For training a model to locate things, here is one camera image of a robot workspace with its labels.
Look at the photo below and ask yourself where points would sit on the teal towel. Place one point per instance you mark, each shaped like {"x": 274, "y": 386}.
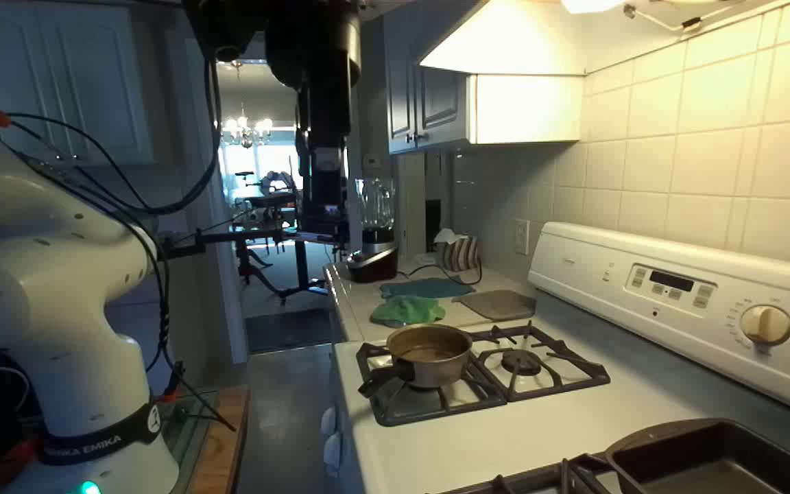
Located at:
{"x": 427, "y": 290}

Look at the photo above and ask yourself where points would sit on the cream stove timer knob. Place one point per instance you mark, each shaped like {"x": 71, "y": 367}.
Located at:
{"x": 766, "y": 324}

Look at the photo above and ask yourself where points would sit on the white wall outlet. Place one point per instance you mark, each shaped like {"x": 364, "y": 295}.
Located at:
{"x": 525, "y": 236}

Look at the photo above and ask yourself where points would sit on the brown frying pan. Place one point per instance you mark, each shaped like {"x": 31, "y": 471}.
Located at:
{"x": 430, "y": 353}

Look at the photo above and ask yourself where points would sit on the glass blender jar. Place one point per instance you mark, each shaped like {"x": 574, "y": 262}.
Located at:
{"x": 376, "y": 209}

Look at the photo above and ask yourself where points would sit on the white range hood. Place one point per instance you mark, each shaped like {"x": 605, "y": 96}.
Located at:
{"x": 515, "y": 55}

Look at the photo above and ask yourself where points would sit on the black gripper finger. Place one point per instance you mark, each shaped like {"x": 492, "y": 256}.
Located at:
{"x": 338, "y": 206}
{"x": 315, "y": 206}

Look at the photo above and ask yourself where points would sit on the white cabinet door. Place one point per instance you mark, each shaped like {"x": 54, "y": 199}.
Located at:
{"x": 76, "y": 83}

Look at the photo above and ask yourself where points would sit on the dark frying pan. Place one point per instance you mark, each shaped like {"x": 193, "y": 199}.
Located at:
{"x": 725, "y": 461}

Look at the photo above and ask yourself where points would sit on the striped box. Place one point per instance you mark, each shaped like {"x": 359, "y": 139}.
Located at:
{"x": 461, "y": 250}

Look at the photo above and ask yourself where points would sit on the grey pot holder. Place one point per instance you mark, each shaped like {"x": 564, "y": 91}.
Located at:
{"x": 498, "y": 305}

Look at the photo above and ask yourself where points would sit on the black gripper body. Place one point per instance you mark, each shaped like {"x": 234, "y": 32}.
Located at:
{"x": 328, "y": 139}

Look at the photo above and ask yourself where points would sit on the green cloth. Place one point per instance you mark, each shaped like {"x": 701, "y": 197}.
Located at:
{"x": 407, "y": 312}

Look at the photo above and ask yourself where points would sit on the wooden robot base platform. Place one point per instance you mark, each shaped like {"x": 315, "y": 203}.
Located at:
{"x": 220, "y": 449}

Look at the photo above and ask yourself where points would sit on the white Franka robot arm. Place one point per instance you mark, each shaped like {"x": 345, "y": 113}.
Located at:
{"x": 39, "y": 276}

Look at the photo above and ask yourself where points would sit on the white gas stove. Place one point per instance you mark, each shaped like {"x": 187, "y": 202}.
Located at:
{"x": 688, "y": 367}

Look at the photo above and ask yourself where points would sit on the dark floor mat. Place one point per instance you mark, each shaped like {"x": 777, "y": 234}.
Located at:
{"x": 294, "y": 331}

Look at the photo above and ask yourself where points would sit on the lit chandelier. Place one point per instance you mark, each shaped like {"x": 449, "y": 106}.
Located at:
{"x": 245, "y": 129}

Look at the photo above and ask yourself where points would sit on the white stove burner knob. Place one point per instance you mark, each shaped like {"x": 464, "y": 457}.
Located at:
{"x": 333, "y": 455}
{"x": 330, "y": 422}

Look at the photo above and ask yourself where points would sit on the black stove burner grate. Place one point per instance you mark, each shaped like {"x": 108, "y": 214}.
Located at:
{"x": 562, "y": 477}
{"x": 542, "y": 367}

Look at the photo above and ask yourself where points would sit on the black tripod stand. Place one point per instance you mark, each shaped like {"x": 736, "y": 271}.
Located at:
{"x": 232, "y": 236}

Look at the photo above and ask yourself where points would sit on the grey upper cabinet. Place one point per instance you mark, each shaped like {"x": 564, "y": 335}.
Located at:
{"x": 433, "y": 101}

